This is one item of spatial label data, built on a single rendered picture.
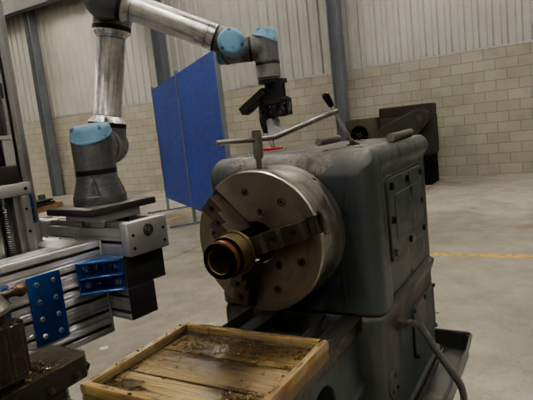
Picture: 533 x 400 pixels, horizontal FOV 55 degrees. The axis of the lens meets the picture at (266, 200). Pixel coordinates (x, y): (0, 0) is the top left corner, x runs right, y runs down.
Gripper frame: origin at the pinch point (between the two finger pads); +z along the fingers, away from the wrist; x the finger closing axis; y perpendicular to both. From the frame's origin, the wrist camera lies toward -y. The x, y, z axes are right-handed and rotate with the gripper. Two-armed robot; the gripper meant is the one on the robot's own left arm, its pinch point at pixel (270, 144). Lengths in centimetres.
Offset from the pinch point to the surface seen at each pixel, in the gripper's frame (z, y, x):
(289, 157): 2.8, 22.5, -31.3
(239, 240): 16, 25, -61
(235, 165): 3.6, 7.3, -32.5
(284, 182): 7, 31, -50
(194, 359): 39, 16, -68
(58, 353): 25, 14, -96
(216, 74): -74, -258, 348
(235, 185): 7, 18, -50
